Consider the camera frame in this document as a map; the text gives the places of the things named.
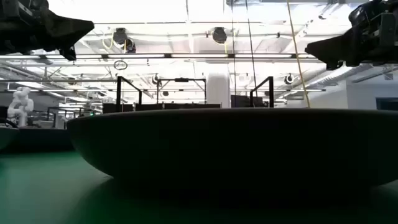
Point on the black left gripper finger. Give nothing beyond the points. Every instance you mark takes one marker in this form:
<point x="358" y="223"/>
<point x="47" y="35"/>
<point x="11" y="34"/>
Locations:
<point x="68" y="29"/>

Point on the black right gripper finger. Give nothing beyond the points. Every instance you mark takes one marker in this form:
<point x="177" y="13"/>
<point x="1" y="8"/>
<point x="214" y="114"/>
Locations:
<point x="335" y="46"/>

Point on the dark grey round plate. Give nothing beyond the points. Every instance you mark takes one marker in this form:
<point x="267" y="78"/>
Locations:
<point x="43" y="140"/>

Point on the black round plate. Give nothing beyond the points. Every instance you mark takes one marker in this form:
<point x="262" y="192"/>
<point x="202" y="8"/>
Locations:
<point x="217" y="146"/>

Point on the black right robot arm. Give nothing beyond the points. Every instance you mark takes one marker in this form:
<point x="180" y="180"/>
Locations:
<point x="367" y="12"/>

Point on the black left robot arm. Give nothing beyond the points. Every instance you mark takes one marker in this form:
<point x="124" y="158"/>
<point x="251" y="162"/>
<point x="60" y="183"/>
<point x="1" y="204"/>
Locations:
<point x="37" y="4"/>

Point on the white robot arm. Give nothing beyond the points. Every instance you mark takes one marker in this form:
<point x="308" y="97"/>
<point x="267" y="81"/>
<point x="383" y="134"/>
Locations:
<point x="20" y="105"/>

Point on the white square pillar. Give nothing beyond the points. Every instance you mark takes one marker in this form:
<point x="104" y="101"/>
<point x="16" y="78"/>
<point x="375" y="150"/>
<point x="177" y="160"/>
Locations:
<point x="218" y="90"/>

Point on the black low partition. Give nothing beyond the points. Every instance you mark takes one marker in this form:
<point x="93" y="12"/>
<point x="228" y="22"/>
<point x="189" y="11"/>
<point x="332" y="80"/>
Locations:
<point x="174" y="106"/>

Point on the long ceiling light strip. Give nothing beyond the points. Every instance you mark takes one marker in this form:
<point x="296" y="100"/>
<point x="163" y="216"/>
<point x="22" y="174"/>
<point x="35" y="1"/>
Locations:
<point x="199" y="56"/>

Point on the green table mat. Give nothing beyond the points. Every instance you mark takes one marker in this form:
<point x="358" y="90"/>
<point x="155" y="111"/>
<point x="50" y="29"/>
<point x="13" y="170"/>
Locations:
<point x="37" y="189"/>

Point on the black angled metal bracket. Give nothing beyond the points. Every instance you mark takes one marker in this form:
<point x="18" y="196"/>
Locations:
<point x="118" y="93"/>
<point x="271" y="93"/>

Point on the black gantry frame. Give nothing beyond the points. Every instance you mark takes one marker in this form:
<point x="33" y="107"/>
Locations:
<point x="182" y="80"/>

